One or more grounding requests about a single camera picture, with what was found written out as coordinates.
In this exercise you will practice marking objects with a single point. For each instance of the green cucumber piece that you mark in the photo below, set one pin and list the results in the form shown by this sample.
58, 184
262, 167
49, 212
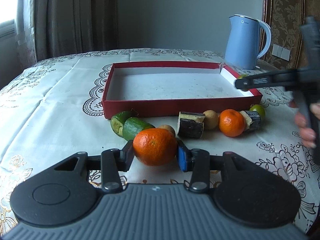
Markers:
118, 120
133, 126

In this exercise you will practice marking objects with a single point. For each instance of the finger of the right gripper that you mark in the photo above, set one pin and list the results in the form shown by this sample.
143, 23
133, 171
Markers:
289, 79

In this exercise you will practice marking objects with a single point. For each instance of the person's right hand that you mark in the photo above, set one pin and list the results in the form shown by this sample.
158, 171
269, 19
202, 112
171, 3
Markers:
308, 135

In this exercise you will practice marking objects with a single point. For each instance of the red shallow cardboard box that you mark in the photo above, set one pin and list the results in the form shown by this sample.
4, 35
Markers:
166, 88

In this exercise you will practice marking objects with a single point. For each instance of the ornate upholstered headboard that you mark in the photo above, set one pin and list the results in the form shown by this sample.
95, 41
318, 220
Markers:
284, 17

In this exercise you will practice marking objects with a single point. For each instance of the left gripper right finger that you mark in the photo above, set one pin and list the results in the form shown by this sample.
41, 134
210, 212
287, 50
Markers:
200, 163

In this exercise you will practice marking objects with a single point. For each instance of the light blue electric kettle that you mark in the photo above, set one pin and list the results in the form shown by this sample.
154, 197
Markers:
243, 43

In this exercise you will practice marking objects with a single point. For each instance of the green tomato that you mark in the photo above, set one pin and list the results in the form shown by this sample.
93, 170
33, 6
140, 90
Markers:
242, 76
259, 109

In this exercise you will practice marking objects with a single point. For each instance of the brown patterned curtain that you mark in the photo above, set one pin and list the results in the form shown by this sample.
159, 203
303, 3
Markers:
52, 28

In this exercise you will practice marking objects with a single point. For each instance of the white wall switch panel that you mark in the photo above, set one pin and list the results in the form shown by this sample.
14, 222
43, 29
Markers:
281, 52

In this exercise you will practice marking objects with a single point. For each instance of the orange mandarin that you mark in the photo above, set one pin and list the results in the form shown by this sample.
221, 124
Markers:
231, 123
155, 146

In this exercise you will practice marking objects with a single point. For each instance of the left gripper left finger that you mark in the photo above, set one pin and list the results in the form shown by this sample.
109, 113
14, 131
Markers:
109, 163

